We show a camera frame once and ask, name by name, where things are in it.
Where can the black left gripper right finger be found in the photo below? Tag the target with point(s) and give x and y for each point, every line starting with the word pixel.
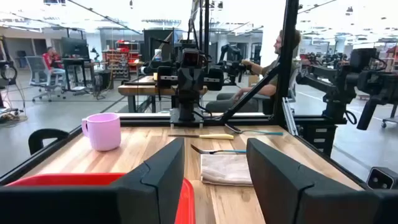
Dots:
pixel 295 199

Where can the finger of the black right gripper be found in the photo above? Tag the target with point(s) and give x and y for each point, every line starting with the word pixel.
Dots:
pixel 215 79
pixel 165 77

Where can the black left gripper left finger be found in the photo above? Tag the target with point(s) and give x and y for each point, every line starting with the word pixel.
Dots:
pixel 93 205

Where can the pink mug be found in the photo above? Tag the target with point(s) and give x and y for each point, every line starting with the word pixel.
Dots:
pixel 104 133

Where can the beige napkin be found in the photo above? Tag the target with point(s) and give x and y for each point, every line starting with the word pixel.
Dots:
pixel 224 169

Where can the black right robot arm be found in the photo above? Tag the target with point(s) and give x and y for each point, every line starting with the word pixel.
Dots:
pixel 186 105

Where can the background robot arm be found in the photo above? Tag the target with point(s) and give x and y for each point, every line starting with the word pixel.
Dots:
pixel 230 59

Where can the black neighbouring robot arm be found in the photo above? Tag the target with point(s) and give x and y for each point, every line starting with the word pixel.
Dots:
pixel 382 87
pixel 339 81

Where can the red plastic tray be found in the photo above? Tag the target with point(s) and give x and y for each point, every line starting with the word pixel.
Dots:
pixel 62 180

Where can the wooden workbench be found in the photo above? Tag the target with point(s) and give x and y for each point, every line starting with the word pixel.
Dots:
pixel 140 90

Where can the red parts shelf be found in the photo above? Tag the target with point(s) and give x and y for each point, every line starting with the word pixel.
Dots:
pixel 124 57

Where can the person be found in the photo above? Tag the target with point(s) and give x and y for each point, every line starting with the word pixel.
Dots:
pixel 267 90
pixel 48 60

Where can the black control box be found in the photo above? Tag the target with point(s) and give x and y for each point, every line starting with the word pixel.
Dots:
pixel 320 137

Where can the black desk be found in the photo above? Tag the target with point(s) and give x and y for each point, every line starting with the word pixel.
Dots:
pixel 76 62

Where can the black computer monitor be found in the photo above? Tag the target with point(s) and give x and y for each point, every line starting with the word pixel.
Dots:
pixel 74 47

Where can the grey office chair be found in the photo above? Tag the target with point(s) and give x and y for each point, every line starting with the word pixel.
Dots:
pixel 35 70

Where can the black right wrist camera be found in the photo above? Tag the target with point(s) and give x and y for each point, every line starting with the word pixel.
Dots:
pixel 192 58

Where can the black aluminium table frame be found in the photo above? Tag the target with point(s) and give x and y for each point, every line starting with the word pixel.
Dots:
pixel 284 62

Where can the black table-level camera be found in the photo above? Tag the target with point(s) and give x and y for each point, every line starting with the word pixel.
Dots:
pixel 381 178

